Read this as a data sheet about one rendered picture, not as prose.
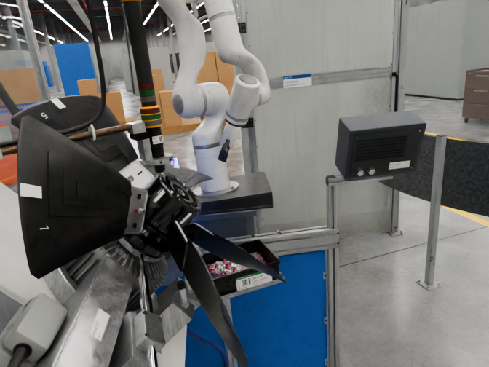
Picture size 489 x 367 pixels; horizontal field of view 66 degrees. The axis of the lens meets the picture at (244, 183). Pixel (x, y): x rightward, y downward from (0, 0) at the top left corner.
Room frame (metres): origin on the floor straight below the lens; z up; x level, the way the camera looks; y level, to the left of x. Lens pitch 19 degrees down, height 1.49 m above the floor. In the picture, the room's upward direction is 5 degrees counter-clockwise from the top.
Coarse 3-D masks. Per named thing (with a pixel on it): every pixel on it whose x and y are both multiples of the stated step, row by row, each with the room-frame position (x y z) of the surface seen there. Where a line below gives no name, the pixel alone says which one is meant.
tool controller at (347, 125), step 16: (400, 112) 1.29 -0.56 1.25; (352, 128) 1.19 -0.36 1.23; (368, 128) 1.19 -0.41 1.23; (384, 128) 1.19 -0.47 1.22; (400, 128) 1.19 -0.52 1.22; (416, 128) 1.20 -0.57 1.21; (352, 144) 1.19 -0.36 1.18; (368, 144) 1.19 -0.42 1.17; (384, 144) 1.20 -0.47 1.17; (400, 144) 1.21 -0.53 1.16; (416, 144) 1.21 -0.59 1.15; (336, 160) 1.31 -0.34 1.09; (352, 160) 1.21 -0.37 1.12; (368, 160) 1.21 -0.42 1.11; (384, 160) 1.22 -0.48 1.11; (400, 160) 1.22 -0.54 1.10; (416, 160) 1.23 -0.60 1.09; (352, 176) 1.23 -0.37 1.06; (368, 176) 1.23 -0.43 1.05
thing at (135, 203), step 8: (136, 192) 0.68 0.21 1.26; (144, 192) 0.70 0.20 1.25; (136, 200) 0.68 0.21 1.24; (144, 200) 0.70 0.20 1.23; (136, 208) 0.67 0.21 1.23; (144, 208) 0.70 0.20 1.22; (128, 216) 0.65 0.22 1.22; (136, 216) 0.67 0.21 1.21; (144, 216) 0.69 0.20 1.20; (128, 224) 0.65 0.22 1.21; (128, 232) 0.64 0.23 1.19; (136, 232) 0.66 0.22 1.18
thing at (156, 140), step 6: (150, 132) 0.83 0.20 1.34; (156, 132) 0.83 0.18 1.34; (150, 138) 0.83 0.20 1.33; (156, 138) 0.83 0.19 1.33; (162, 138) 0.85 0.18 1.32; (156, 144) 0.83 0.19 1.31; (162, 144) 0.84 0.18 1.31; (156, 150) 0.83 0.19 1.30; (162, 150) 0.84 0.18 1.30; (156, 156) 0.83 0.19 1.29; (162, 156) 0.84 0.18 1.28; (156, 168) 0.84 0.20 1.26; (162, 168) 0.84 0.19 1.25
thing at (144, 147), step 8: (136, 128) 0.81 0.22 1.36; (144, 128) 0.82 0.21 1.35; (136, 136) 0.80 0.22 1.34; (144, 136) 0.81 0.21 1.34; (144, 144) 0.81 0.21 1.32; (144, 152) 0.81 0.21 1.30; (144, 160) 0.82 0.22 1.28; (152, 160) 0.81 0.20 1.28; (160, 160) 0.81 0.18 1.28; (168, 160) 0.83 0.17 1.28
